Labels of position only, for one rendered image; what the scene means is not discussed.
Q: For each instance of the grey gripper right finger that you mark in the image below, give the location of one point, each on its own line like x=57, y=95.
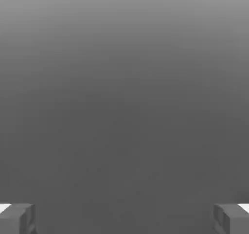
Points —
x=235, y=221

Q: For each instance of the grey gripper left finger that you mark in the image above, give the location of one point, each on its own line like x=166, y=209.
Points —
x=13, y=220

